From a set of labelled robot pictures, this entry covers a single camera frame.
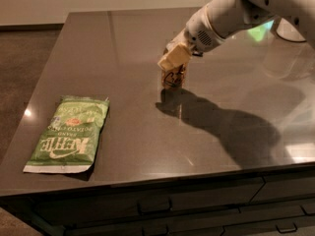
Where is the green jalapeno chip bag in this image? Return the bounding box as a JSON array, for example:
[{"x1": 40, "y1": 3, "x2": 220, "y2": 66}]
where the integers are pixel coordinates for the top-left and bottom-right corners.
[{"x1": 23, "y1": 95, "x2": 109, "y2": 174}]

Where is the black drawer handle lower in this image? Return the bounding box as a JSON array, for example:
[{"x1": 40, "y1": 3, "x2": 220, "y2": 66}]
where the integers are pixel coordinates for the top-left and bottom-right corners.
[{"x1": 301, "y1": 203, "x2": 315, "y2": 216}]

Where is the black drawer handle left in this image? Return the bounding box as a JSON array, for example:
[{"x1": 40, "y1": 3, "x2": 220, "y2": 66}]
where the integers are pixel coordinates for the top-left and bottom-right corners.
[{"x1": 137, "y1": 199, "x2": 172, "y2": 215}]

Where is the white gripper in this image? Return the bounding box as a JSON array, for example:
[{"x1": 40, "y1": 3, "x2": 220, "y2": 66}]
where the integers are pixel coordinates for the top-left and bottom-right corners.
[{"x1": 157, "y1": 6, "x2": 224, "y2": 71}]

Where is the black drawer handle right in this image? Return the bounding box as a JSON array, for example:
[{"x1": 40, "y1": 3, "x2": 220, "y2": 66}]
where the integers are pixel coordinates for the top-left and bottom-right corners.
[{"x1": 276, "y1": 221, "x2": 297, "y2": 234}]

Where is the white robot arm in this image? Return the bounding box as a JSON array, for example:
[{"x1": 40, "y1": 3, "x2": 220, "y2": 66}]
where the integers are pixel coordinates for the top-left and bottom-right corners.
[{"x1": 158, "y1": 0, "x2": 315, "y2": 71}]

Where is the orange sparkling water can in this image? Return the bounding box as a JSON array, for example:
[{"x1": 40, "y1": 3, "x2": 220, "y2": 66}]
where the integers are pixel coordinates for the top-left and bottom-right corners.
[{"x1": 161, "y1": 63, "x2": 187, "y2": 89}]

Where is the black drawer handle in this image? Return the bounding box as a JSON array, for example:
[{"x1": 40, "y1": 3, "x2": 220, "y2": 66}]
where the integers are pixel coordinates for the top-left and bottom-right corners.
[
  {"x1": 276, "y1": 221, "x2": 297, "y2": 234},
  {"x1": 137, "y1": 199, "x2": 172, "y2": 215},
  {"x1": 301, "y1": 203, "x2": 315, "y2": 216}
]

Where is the dark drawer cabinet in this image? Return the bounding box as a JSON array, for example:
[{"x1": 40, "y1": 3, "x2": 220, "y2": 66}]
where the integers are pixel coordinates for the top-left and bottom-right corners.
[{"x1": 0, "y1": 164, "x2": 315, "y2": 236}]

